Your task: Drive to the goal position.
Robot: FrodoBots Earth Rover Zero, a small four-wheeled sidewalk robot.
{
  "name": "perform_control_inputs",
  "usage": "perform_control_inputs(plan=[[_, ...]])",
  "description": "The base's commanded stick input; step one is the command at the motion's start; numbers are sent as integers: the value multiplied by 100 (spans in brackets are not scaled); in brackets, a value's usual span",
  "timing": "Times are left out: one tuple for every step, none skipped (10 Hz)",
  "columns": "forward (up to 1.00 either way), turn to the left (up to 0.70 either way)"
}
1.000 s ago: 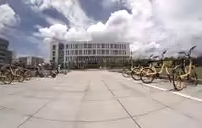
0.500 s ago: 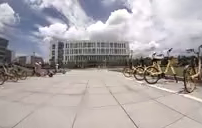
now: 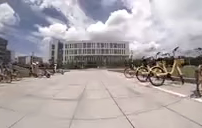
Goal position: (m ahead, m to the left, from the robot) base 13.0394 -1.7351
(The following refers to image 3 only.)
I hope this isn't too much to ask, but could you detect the white building with grid windows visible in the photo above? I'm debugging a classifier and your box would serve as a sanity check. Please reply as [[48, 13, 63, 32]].
[[48, 39, 131, 66]]

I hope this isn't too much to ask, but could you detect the grey slab pavement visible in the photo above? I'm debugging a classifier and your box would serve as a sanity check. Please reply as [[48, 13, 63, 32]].
[[0, 68, 202, 128]]

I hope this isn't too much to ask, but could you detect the group of parked scooters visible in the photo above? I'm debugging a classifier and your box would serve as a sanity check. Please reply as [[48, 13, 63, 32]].
[[28, 61, 65, 79]]

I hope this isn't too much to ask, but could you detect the low grey building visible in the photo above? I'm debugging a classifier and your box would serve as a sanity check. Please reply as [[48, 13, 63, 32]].
[[17, 55, 43, 65]]

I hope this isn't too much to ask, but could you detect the green grass lawn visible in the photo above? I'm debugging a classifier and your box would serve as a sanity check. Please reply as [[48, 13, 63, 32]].
[[180, 64, 202, 79]]

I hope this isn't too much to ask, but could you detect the row of dark trees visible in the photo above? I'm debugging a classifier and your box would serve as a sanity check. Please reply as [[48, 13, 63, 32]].
[[182, 54, 202, 67]]

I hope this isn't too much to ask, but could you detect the row of parked bicycles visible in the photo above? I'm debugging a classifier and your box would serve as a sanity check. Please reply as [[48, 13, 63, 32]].
[[0, 63, 23, 87]]

